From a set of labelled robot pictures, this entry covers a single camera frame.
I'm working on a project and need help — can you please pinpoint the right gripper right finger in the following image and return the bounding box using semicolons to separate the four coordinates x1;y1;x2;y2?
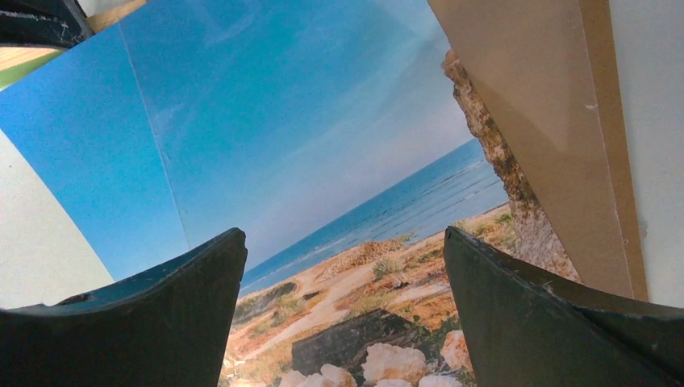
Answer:
444;227;683;386

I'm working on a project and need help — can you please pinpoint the seaside landscape photo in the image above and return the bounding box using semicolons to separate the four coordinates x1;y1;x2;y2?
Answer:
0;0;581;387

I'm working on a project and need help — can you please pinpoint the brown backing board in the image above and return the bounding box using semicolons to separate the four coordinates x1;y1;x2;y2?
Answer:
430;1;649;301

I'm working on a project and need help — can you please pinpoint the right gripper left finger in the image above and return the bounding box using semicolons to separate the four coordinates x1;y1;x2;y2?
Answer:
1;228;248;386

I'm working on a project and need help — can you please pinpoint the wooden picture frame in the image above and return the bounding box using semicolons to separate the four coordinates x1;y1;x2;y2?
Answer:
1;0;146;89

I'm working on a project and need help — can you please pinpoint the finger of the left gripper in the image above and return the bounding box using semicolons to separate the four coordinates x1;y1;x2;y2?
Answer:
1;0;94;48

